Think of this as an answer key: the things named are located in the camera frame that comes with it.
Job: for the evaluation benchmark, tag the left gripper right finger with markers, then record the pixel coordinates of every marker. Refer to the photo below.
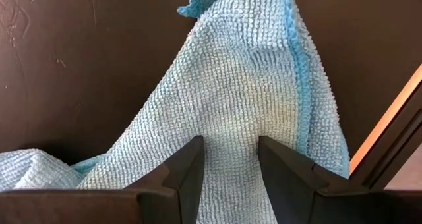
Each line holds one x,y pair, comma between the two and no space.
287,184

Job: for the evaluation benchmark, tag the black metal table frame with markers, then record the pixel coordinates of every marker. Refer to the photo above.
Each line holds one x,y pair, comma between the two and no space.
395,141

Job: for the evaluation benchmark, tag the blue microfiber towel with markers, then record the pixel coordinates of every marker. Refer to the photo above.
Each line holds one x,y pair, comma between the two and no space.
237,85

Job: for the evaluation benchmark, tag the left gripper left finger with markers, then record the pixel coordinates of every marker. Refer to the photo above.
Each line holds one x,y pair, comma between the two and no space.
188,171

